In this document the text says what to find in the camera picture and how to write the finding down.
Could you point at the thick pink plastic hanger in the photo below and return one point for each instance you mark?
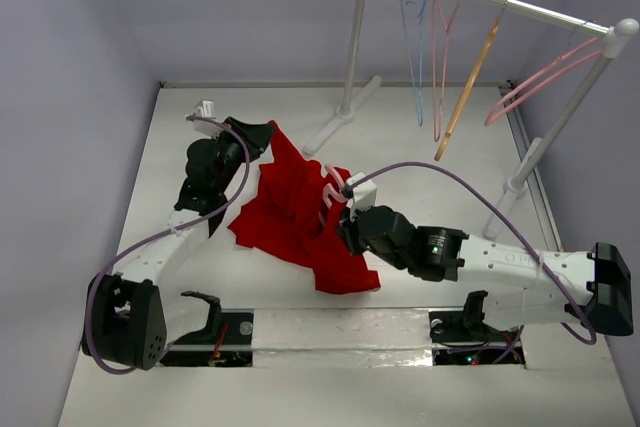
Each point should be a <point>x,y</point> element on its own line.
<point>331,193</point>

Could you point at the orange wooden hanger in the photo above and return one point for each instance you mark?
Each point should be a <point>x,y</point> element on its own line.
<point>467,89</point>

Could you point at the thin pink wire hanger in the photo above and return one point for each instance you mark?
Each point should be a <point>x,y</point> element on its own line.
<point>441,26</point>

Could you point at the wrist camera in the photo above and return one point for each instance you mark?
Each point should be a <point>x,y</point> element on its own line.
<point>205,109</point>
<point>361,192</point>

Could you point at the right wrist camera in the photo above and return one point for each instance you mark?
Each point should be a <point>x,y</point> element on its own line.
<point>361,192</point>

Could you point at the red t shirt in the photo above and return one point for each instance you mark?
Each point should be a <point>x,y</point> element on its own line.
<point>282,220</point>

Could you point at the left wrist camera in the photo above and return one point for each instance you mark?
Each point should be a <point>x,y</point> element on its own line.
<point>205,109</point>

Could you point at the blue wire hanger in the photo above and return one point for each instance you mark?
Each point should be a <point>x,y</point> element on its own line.
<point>415,51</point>

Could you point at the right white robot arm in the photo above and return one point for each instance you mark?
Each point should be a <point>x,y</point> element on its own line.
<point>592,287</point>

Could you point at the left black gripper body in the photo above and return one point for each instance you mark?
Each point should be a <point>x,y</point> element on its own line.
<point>232,152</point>

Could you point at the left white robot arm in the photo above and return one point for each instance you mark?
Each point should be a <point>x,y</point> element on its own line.
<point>130,322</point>

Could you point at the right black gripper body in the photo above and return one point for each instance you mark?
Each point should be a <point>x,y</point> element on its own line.
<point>350,233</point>

